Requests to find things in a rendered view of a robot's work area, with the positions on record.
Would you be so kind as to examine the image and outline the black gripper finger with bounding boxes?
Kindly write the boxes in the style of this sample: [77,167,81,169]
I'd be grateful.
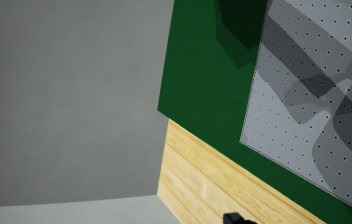
[223,212,257,224]

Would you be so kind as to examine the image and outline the grey flat base plate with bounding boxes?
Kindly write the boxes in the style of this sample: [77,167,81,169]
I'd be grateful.
[240,0,352,207]

